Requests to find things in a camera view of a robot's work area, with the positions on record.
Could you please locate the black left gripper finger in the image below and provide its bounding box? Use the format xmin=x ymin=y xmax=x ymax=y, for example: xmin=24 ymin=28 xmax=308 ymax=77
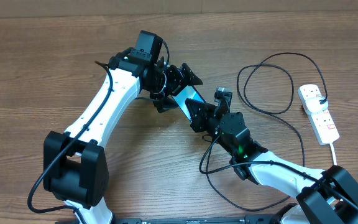
xmin=181 ymin=63 xmax=203 ymax=86
xmin=153 ymin=97 xmax=178 ymax=113

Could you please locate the Galaxy S24 smartphone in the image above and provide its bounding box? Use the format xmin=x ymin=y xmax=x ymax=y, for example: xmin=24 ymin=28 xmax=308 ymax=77
xmin=171 ymin=85 xmax=207 ymax=123

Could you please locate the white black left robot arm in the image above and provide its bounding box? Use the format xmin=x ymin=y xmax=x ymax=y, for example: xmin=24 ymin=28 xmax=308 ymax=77
xmin=34 ymin=30 xmax=202 ymax=223

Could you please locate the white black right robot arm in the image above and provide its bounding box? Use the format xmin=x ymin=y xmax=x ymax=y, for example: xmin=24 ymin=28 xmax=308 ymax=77
xmin=185 ymin=98 xmax=358 ymax=223

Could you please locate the white charger adapter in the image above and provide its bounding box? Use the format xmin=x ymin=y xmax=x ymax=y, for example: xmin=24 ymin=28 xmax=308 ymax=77
xmin=305 ymin=96 xmax=329 ymax=114

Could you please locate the white power strip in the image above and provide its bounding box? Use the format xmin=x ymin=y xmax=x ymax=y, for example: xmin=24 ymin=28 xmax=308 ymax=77
xmin=297 ymin=84 xmax=339 ymax=145

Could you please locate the black USB charging cable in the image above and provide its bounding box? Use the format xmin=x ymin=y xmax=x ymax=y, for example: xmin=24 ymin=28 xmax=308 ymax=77
xmin=206 ymin=52 xmax=328 ymax=213

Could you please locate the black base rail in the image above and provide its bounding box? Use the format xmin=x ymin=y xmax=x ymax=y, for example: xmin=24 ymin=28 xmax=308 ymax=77
xmin=108 ymin=214 xmax=280 ymax=224

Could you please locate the white power strip cord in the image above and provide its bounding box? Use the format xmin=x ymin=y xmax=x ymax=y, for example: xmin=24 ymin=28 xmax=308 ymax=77
xmin=329 ymin=142 xmax=338 ymax=166

